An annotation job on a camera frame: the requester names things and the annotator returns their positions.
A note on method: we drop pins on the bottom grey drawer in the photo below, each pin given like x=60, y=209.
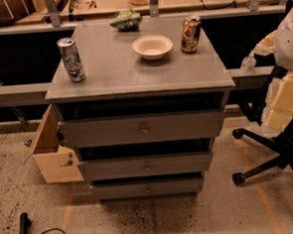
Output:
x=147, y=188

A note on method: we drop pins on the middle grey drawer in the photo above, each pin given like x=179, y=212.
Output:
x=145, y=166

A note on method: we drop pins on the grey drawer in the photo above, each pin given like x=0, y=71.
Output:
x=142, y=129
x=145, y=166
x=147, y=188

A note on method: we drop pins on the clear sanitizer bottle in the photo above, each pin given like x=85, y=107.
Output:
x=248, y=64

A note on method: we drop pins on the black cylinder on floor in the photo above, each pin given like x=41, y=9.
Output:
x=25, y=223

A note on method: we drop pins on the grey drawer cabinet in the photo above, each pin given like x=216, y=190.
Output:
x=121, y=83

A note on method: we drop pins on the gold brown drink can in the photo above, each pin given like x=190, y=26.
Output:
x=191, y=34

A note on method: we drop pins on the green chip bag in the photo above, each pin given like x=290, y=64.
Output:
x=126, y=20

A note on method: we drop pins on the silver blue redbull can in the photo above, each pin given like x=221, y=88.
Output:
x=71, y=59

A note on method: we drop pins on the white paper bowl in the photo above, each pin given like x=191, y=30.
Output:
x=152, y=47

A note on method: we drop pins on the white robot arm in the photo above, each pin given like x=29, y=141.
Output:
x=279, y=43

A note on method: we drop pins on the light wooden box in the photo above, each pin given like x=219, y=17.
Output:
x=56, y=162

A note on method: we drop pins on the top grey drawer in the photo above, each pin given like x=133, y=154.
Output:
x=142, y=129

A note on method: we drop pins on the yellow foam block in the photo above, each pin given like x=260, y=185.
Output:
x=279, y=103

